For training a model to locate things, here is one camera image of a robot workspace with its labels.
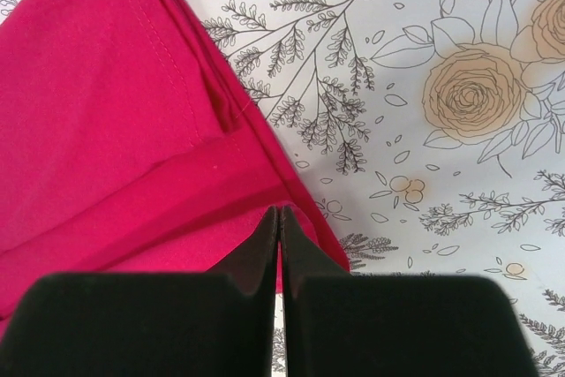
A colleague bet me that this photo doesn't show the magenta t shirt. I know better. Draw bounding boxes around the magenta t shirt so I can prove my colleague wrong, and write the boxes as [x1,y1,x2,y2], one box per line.
[1,0,349,342]

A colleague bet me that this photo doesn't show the floral patterned table mat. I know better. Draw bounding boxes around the floral patterned table mat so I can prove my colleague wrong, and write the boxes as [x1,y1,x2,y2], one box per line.
[1,0,564,376]

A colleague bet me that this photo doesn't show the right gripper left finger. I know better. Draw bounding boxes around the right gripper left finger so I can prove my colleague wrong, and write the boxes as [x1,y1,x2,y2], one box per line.
[1,207,279,376]

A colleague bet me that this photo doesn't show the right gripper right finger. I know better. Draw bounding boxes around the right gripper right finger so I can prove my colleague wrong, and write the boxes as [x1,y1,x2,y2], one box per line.
[279,207,537,376]

